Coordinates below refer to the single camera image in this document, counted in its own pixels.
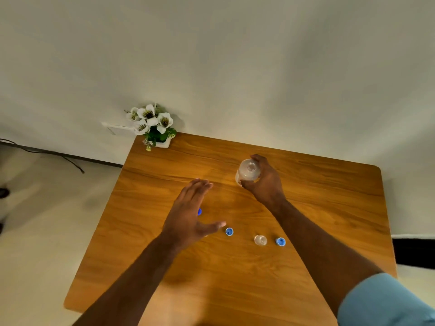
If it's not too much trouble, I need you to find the white potted flower plant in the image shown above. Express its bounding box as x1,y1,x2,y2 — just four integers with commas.
124,103,177,152

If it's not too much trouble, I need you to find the black floor cable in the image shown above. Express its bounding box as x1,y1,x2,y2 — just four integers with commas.
0,138,85,174

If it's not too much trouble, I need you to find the person's left hand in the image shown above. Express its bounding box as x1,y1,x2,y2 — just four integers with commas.
160,178,227,252

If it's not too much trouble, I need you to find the person's right blue sleeve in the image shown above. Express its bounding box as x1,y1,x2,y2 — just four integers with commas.
337,273,435,326

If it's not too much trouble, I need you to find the white wall box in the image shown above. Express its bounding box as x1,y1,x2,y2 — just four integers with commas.
101,122,136,135

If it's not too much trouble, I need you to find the person's right hand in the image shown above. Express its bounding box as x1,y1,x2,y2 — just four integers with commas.
239,153,286,209

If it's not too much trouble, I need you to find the person's left forearm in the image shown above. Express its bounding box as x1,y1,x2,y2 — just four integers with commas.
72,234,181,326

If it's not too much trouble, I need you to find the person's right forearm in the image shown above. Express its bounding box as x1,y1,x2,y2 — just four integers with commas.
270,198,385,316

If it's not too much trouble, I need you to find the large clear solution bottle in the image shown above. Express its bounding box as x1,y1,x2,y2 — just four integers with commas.
235,158,261,187

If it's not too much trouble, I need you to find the black skirting strip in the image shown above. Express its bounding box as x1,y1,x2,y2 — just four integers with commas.
392,238,435,270

